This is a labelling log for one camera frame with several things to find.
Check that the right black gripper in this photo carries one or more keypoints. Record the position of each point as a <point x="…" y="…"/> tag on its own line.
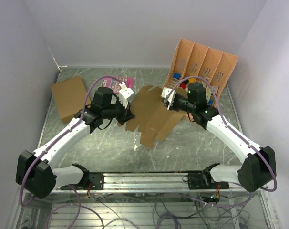
<point x="173" y="108"/>

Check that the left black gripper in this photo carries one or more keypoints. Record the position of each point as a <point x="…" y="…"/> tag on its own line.
<point x="126" y="114"/>

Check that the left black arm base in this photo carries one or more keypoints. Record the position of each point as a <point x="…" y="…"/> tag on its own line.
<point x="96" y="181"/>

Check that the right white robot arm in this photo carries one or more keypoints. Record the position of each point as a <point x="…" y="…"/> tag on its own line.
<point x="258" y="164"/>

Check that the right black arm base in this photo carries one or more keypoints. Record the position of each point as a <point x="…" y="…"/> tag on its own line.
<point x="198" y="180"/>

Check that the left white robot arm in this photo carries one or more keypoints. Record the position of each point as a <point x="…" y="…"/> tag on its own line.
<point x="37" y="171"/>

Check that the white card box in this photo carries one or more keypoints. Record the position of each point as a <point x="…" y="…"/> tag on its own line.
<point x="215" y="89"/>

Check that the closed brown cardboard box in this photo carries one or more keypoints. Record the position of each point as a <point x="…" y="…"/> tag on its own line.
<point x="69" y="96"/>

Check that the pink sticker sheet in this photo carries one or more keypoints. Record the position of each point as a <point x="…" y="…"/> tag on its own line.
<point x="115" y="85"/>

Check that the blue block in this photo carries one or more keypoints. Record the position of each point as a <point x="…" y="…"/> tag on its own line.
<point x="176" y="76"/>

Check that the orange plastic file organizer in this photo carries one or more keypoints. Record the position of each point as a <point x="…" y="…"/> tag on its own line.
<point x="193" y="59"/>

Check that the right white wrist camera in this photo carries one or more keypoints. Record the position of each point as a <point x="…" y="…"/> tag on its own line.
<point x="168" y="96"/>

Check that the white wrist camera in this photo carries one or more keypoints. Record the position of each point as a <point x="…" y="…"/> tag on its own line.
<point x="126" y="95"/>
<point x="168" y="96"/>

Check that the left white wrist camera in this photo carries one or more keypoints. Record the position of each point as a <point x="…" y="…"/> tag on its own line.
<point x="126" y="95"/>

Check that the aluminium mounting rail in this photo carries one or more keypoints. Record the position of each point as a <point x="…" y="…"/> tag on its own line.
<point x="141" y="182"/>

